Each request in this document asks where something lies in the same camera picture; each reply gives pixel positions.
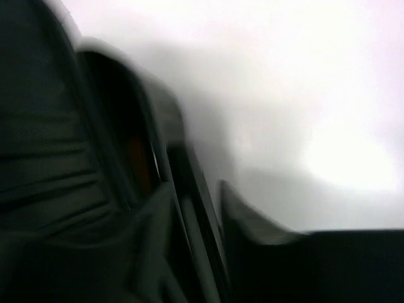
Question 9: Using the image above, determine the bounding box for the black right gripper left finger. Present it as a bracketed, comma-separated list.
[1, 183, 172, 302]

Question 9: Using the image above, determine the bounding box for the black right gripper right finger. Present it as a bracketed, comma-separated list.
[220, 182, 403, 302]

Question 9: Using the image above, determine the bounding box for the black hard-shell suitcase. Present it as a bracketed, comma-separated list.
[1, 1, 230, 302]

